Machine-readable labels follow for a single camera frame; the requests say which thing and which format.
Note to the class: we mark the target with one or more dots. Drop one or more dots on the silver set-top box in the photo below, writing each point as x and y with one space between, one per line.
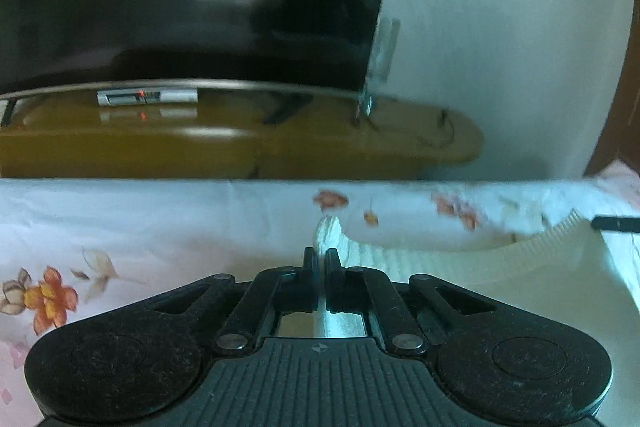
147 97

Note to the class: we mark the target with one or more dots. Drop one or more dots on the wooden television stand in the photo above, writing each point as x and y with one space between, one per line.
210 142

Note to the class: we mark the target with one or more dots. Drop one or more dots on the white knit sweater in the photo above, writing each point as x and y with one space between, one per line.
550 277

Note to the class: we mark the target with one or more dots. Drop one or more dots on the floral bed sheet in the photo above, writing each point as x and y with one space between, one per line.
150 227

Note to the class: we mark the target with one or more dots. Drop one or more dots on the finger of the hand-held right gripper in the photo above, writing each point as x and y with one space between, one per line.
617 223

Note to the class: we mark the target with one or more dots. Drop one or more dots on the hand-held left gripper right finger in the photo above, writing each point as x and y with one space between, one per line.
337 292

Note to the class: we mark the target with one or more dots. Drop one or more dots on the brown wooden door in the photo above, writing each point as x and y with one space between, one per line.
622 57

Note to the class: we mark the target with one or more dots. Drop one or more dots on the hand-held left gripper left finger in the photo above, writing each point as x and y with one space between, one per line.
300 292

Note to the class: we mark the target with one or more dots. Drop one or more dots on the glass table lamp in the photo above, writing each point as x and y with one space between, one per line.
382 52

